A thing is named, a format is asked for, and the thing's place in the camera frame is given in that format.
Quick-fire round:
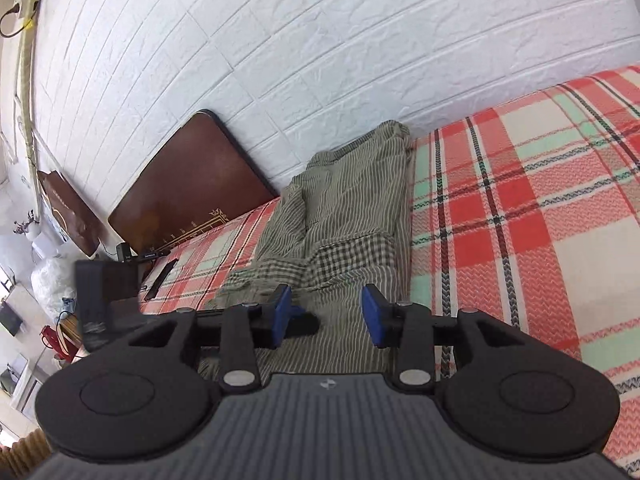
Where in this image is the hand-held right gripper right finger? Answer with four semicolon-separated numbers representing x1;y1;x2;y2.
361;284;521;391

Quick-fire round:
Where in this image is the grey striped shirt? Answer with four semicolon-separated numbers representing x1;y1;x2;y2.
197;120;446;376

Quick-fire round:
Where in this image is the white plastic bag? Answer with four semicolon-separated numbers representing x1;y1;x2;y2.
31;257;76;318

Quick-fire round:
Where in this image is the brown wooden headboard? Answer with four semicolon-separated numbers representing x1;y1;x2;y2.
107;109;281;256

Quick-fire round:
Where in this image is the cream wall conduit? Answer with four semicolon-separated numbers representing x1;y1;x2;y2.
12;0;56;171

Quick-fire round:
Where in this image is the red plaid blanket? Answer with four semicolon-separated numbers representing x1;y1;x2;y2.
137;62;640;480

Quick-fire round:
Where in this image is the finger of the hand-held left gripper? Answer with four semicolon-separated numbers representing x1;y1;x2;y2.
287;305;322;341

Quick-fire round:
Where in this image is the red thermos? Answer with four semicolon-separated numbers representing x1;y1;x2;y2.
42;325;68;361

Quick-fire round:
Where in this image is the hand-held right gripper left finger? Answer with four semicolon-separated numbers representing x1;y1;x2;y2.
127;284;293;393

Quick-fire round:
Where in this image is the brown paper bag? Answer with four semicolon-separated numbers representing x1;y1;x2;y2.
36;170;108;258

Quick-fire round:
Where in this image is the black tripod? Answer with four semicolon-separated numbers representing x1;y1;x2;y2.
116;242;171;263

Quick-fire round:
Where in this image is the person's left forearm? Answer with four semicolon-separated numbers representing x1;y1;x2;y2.
0;430;51;480

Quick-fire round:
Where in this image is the black phone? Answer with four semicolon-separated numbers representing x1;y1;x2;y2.
144;257;180;301

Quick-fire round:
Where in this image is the white vase with twigs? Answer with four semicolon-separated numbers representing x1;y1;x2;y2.
12;207;43;241

